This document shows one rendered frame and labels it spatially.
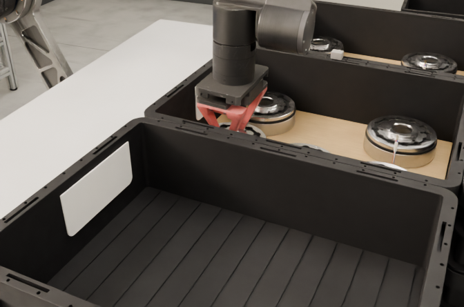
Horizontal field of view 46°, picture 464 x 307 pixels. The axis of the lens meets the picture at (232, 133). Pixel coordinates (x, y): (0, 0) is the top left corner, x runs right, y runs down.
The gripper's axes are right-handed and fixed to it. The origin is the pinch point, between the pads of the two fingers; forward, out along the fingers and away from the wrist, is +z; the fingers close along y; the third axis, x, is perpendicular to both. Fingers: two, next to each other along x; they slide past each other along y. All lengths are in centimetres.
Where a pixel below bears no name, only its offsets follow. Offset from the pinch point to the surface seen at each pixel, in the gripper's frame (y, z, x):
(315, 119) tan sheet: 16.4, 4.3, -7.7
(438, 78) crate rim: 19.0, -6.2, -25.0
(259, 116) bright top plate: 8.1, 1.2, -0.9
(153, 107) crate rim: -7.3, -5.7, 8.3
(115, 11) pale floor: 263, 102, 220
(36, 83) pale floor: 136, 98, 182
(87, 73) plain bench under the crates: 38, 20, 59
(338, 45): 43.9, 2.2, -3.7
